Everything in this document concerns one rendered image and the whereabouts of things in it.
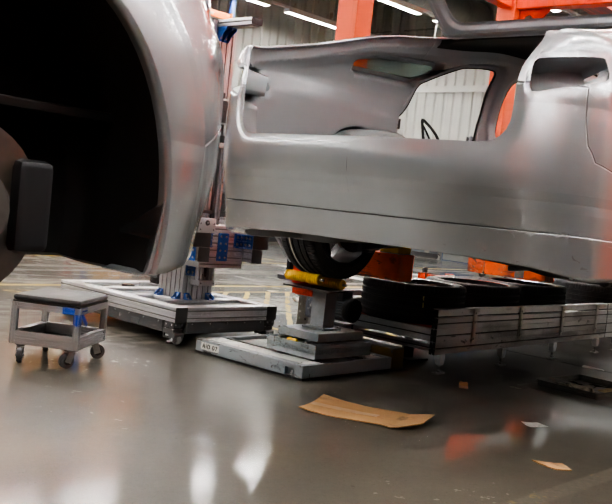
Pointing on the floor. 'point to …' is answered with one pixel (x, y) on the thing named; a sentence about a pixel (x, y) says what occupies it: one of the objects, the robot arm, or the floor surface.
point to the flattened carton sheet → (326, 405)
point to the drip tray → (589, 385)
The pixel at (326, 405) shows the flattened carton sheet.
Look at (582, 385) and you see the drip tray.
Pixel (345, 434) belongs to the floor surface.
